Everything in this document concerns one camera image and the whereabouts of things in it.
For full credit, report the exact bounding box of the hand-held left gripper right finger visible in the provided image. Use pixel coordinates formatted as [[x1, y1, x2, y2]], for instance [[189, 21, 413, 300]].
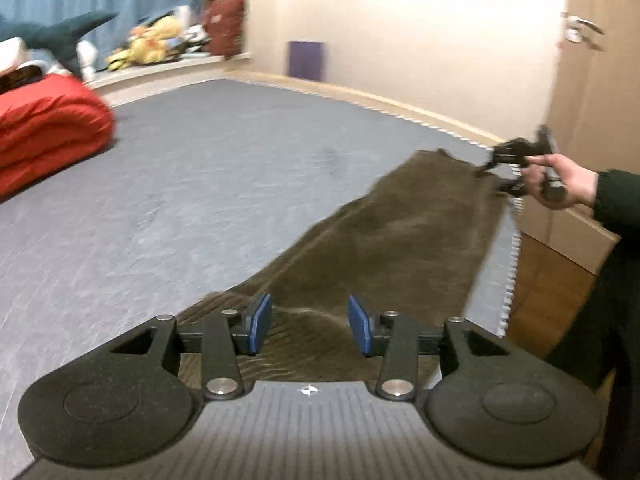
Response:
[[348, 295, 501, 402]]

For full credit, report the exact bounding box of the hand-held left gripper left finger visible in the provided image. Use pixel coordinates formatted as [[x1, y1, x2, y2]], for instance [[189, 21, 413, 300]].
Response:
[[110, 292, 273, 401]]

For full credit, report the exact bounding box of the brown towel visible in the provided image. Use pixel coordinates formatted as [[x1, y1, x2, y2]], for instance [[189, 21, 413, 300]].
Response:
[[175, 147, 516, 396]]

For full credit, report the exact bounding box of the person's right forearm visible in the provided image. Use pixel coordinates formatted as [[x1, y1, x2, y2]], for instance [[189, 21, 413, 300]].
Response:
[[592, 169, 640, 223]]

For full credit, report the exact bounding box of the person's right hand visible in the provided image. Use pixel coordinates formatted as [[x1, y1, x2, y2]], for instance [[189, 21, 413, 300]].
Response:
[[520, 153, 599, 209]]

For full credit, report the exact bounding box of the wooden door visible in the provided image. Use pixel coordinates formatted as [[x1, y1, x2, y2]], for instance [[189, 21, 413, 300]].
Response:
[[545, 0, 640, 241]]

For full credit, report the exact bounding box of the person's dark clothed body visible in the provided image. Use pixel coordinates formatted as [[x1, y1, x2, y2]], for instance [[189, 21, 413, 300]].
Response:
[[542, 220, 640, 480]]

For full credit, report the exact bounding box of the purple box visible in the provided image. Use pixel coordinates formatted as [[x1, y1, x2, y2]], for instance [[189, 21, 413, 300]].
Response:
[[287, 40, 327, 82]]

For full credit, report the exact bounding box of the white window sill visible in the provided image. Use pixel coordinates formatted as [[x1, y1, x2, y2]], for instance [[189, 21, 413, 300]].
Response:
[[85, 52, 251, 106]]

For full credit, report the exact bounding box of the red folded quilt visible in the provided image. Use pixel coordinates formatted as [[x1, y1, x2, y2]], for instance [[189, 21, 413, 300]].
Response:
[[0, 72, 117, 201]]

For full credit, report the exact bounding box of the yellow plush doll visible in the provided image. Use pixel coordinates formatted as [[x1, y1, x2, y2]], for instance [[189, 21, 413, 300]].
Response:
[[107, 34, 168, 70]]

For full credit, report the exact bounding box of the red cushion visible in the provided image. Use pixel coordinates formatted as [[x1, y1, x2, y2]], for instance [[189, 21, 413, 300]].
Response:
[[202, 0, 248, 60]]

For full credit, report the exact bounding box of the yellow round-headed plush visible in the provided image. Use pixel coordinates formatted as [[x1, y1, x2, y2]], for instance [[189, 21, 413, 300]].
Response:
[[149, 15, 183, 43]]

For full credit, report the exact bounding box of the blue shark plush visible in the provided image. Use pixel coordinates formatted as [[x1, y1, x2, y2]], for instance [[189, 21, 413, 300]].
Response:
[[0, 10, 121, 76]]

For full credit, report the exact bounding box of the white pillow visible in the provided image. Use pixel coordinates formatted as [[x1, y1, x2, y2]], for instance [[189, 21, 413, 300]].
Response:
[[0, 37, 32, 73]]

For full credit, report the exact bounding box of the silver door handle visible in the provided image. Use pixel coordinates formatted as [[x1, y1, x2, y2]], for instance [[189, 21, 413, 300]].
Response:
[[562, 12, 606, 46]]

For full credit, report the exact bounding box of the wooden bed frame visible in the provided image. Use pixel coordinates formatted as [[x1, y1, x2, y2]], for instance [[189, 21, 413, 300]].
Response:
[[225, 71, 506, 148]]

